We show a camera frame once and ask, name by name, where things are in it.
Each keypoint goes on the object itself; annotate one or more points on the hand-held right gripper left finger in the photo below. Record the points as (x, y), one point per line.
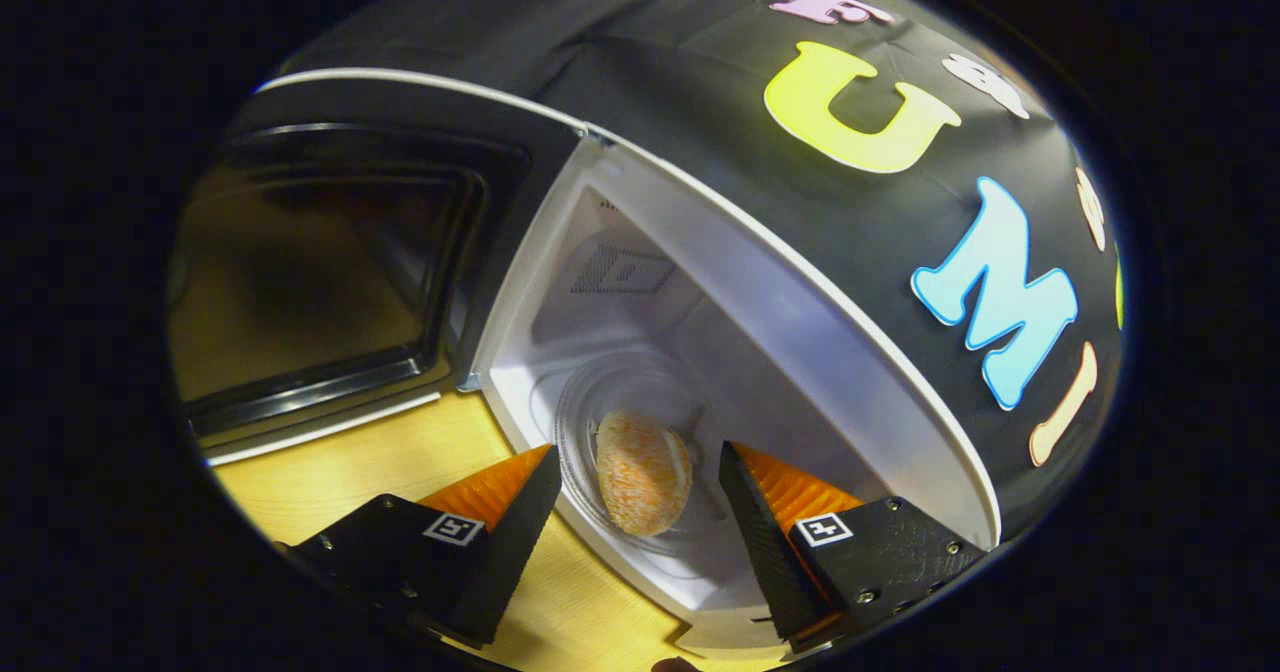
(505, 552)

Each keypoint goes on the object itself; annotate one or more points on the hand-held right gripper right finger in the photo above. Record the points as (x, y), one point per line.
(770, 552)

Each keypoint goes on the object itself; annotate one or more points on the round orange speckled bun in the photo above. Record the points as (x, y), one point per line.
(645, 472)

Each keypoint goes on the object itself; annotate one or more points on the white microwave oven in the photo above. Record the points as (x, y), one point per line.
(800, 342)

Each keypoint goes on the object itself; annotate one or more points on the glass turntable plate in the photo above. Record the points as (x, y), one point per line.
(580, 402)

